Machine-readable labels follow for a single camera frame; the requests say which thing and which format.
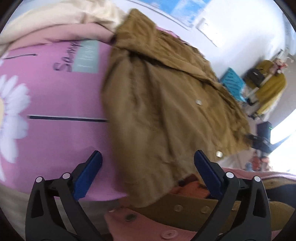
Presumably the olive brown jacket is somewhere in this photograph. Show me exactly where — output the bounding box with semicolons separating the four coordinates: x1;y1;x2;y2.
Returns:
101;9;250;207

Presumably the person's right hand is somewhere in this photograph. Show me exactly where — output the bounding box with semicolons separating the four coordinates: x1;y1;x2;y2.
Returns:
245;156;270;172

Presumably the mustard hanging coat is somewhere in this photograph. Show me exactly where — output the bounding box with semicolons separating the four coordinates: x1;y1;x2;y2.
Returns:
245;58;287;120

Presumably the teal top basket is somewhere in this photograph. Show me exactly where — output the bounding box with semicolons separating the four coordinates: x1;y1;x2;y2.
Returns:
220;68;246;102

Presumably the black handbag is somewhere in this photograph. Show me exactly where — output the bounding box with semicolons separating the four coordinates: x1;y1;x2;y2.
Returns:
244;68;265;87

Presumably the pink daisy bed sheet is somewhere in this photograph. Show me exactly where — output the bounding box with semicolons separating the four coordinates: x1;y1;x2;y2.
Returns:
0;22;186;201

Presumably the cream pillow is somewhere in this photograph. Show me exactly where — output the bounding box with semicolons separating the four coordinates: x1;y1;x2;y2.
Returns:
1;0;126;55

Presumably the colourful wall map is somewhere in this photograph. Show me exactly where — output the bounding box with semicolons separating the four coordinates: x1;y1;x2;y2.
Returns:
140;0;211;28

